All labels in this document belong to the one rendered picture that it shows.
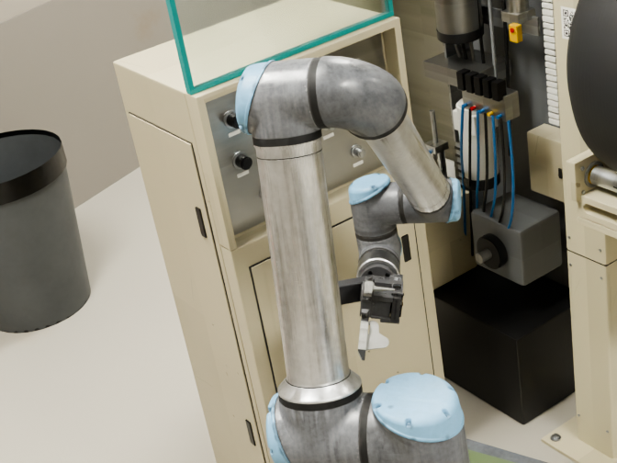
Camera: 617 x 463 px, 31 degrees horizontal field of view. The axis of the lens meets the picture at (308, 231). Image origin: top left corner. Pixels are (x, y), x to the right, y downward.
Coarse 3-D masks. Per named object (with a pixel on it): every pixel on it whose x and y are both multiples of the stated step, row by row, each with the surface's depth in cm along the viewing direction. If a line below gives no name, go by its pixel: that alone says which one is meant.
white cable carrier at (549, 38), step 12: (552, 0) 247; (552, 12) 249; (552, 24) 251; (552, 36) 254; (552, 48) 253; (552, 60) 255; (552, 72) 256; (552, 84) 258; (552, 96) 260; (552, 108) 261; (552, 120) 263
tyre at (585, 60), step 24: (600, 0) 212; (576, 24) 217; (600, 24) 212; (576, 48) 217; (600, 48) 212; (576, 72) 218; (600, 72) 213; (576, 96) 221; (600, 96) 215; (576, 120) 226; (600, 120) 218; (600, 144) 224
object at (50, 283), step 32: (0, 160) 419; (32, 160) 419; (64, 160) 396; (0, 192) 374; (32, 192) 380; (64, 192) 396; (0, 224) 380; (32, 224) 385; (64, 224) 397; (0, 256) 386; (32, 256) 390; (64, 256) 400; (0, 288) 394; (32, 288) 396; (64, 288) 404; (0, 320) 405; (32, 320) 402
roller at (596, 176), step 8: (592, 168) 247; (600, 168) 246; (608, 168) 246; (592, 176) 247; (600, 176) 245; (608, 176) 243; (616, 176) 242; (592, 184) 248; (600, 184) 245; (608, 184) 243; (616, 184) 241; (616, 192) 243
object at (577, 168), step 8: (584, 152) 248; (592, 152) 247; (568, 160) 246; (576, 160) 246; (584, 160) 246; (592, 160) 247; (568, 168) 246; (576, 168) 245; (584, 168) 246; (568, 176) 247; (576, 176) 246; (584, 176) 247; (568, 184) 248; (576, 184) 247; (584, 184) 248; (568, 192) 249; (576, 192) 248; (584, 192) 248; (576, 200) 249
